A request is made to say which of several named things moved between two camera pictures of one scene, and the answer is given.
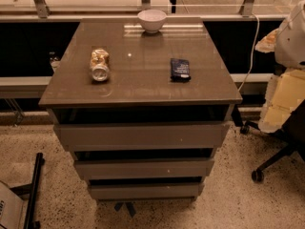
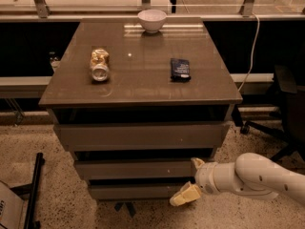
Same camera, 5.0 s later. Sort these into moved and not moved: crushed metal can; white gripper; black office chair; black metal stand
Moved: white gripper
Not moved: black metal stand; crushed metal can; black office chair
